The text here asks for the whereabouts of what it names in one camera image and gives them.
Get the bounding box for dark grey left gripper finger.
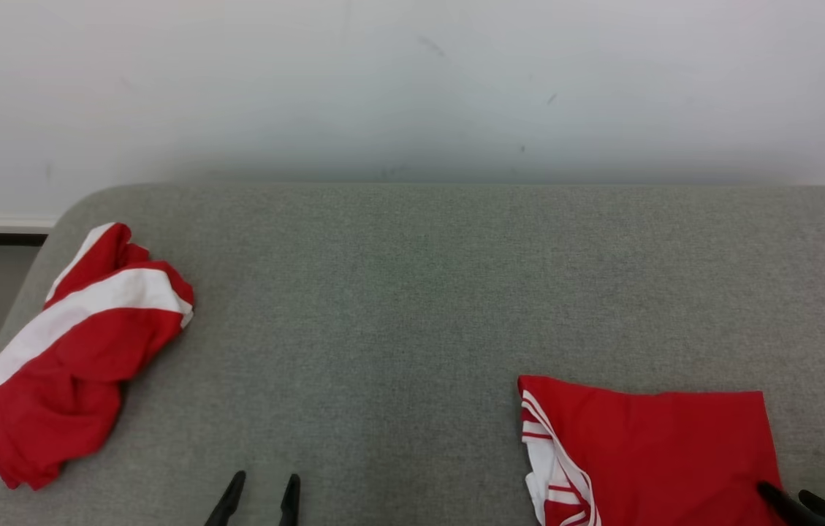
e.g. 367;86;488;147
203;470;247;526
278;474;302;526

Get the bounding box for red shorts with white stripe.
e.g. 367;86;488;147
0;222;196;491

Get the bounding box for grey fabric sofa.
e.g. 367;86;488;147
0;183;825;526

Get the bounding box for red and white jersey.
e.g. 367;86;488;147
517;374;787;526

